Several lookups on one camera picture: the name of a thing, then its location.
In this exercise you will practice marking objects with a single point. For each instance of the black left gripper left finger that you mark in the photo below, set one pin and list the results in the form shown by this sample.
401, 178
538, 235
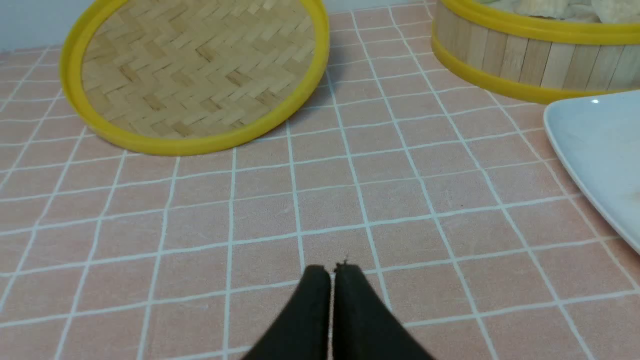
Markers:
301, 330

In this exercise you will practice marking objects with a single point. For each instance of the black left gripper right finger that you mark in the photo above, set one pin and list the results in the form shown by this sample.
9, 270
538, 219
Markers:
363, 327

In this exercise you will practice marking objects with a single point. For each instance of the white square plate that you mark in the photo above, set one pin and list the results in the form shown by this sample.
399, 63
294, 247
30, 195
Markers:
597, 139

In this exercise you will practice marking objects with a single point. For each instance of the white dumplings at steamer back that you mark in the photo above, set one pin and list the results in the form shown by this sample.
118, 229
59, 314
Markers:
584, 11

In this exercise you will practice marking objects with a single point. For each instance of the pink checkered tablecloth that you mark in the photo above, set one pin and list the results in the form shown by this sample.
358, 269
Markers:
449, 197

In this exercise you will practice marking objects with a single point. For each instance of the yellow rimmed bamboo steamer lid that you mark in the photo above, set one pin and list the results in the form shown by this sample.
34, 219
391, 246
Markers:
177, 78

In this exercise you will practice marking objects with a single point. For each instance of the yellow rimmed bamboo steamer basket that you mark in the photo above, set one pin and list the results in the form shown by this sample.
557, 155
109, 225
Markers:
532, 58

